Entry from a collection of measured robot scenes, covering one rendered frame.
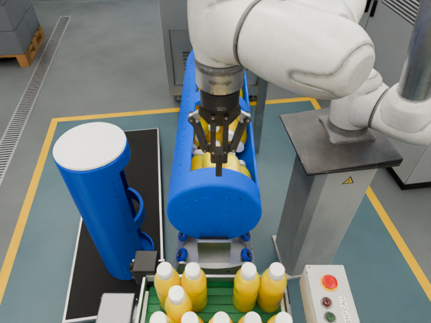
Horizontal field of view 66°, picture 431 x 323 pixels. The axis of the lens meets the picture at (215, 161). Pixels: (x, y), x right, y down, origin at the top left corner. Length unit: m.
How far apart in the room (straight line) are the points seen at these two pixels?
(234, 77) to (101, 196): 0.94
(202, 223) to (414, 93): 0.76
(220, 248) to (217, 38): 0.68
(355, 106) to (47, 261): 1.96
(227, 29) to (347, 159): 0.94
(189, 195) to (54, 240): 1.65
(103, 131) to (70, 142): 0.13
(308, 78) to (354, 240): 2.03
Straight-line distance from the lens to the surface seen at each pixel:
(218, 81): 0.57
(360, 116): 1.32
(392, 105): 1.23
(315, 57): 0.43
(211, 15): 0.51
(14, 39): 4.36
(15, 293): 2.37
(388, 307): 2.26
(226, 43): 0.50
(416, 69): 1.13
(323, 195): 1.52
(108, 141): 1.37
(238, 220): 1.02
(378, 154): 1.40
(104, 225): 1.55
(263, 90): 2.39
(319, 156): 1.33
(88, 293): 2.03
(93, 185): 1.35
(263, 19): 0.47
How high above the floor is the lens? 1.90
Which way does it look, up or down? 45 degrees down
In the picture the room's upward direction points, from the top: straight up
